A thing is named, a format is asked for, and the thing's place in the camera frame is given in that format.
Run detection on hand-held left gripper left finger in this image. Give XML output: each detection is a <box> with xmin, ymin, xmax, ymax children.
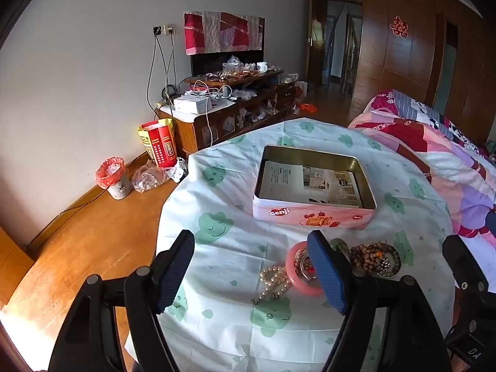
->
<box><xmin>48</xmin><ymin>229</ymin><xmax>195</xmax><ymax>372</ymax></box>

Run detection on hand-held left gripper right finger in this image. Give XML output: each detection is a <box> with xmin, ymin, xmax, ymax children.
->
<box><xmin>307</xmin><ymin>230</ymin><xmax>452</xmax><ymax>372</ymax></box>

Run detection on wide silver cuff bracelet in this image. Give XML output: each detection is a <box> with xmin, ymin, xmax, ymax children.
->
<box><xmin>294</xmin><ymin>250</ymin><xmax>320</xmax><ymax>281</ymax></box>

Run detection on green jade bangle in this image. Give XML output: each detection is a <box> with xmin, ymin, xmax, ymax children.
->
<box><xmin>329</xmin><ymin>238</ymin><xmax>351</xmax><ymax>260</ymax></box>

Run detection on pink bangle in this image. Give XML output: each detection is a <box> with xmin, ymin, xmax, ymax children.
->
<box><xmin>286</xmin><ymin>241</ymin><xmax>326</xmax><ymax>296</ymax></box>

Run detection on wooden bead bracelet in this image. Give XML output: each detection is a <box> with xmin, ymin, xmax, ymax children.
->
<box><xmin>350</xmin><ymin>242</ymin><xmax>401</xmax><ymax>278</ymax></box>

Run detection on pearl bracelet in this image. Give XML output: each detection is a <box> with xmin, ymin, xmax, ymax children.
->
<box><xmin>252</xmin><ymin>264</ymin><xmax>292</xmax><ymax>305</ymax></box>

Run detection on pink tin box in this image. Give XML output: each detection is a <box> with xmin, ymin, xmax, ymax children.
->
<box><xmin>253</xmin><ymin>145</ymin><xmax>377</xmax><ymax>230</ymax></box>

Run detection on white bed sheet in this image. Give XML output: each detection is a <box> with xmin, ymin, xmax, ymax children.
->
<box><xmin>465</xmin><ymin>236</ymin><xmax>496</xmax><ymax>280</ymax></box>

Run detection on patchwork quilt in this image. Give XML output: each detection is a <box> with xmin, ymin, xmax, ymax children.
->
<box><xmin>348</xmin><ymin>89</ymin><xmax>496</xmax><ymax>291</ymax></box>

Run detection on printed paper leaflet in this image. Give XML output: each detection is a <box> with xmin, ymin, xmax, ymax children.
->
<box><xmin>259</xmin><ymin>161</ymin><xmax>364</xmax><ymax>208</ymax></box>

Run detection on crumpled clear plastic bag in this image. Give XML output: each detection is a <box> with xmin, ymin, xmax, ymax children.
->
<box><xmin>132</xmin><ymin>159</ymin><xmax>171</xmax><ymax>193</ymax></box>

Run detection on white tablecloth with green clouds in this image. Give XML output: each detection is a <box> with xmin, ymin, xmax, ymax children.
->
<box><xmin>124</xmin><ymin>117</ymin><xmax>456</xmax><ymax>372</ymax></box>

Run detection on trash bin with red bag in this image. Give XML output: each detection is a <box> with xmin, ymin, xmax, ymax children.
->
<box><xmin>96</xmin><ymin>157</ymin><xmax>131</xmax><ymax>201</ymax></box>

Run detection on yellow and red paper bag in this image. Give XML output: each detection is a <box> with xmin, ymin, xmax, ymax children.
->
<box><xmin>137</xmin><ymin>119</ymin><xmax>178</xmax><ymax>168</ymax></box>

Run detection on wooden television cabinet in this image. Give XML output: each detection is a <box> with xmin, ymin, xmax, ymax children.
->
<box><xmin>157</xmin><ymin>69</ymin><xmax>295</xmax><ymax>159</ymax></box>

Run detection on wooden furniture corner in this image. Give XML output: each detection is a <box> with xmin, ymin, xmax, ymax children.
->
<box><xmin>0</xmin><ymin>225</ymin><xmax>35</xmax><ymax>312</ymax></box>

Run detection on white cardboard box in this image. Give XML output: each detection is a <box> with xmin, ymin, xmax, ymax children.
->
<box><xmin>173</xmin><ymin>95</ymin><xmax>214</xmax><ymax>115</ymax></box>

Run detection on wooden wardrobe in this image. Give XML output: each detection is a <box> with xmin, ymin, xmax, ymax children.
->
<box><xmin>304</xmin><ymin>0</ymin><xmax>496</xmax><ymax>148</ymax></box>

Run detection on black television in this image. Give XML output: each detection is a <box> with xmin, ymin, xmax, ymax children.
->
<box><xmin>190</xmin><ymin>48</ymin><xmax>264</xmax><ymax>78</ymax></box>

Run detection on red paper decoration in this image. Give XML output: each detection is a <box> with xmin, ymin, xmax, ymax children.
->
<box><xmin>390</xmin><ymin>16</ymin><xmax>410</xmax><ymax>38</ymax></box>

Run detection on wooden door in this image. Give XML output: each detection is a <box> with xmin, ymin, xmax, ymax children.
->
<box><xmin>306</xmin><ymin>0</ymin><xmax>325</xmax><ymax>86</ymax></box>

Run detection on red patchwork television cover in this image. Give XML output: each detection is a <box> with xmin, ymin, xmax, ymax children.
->
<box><xmin>184</xmin><ymin>11</ymin><xmax>266</xmax><ymax>55</ymax></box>

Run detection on grey cable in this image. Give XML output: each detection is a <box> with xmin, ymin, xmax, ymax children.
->
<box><xmin>146</xmin><ymin>33</ymin><xmax>163</xmax><ymax>105</ymax></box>

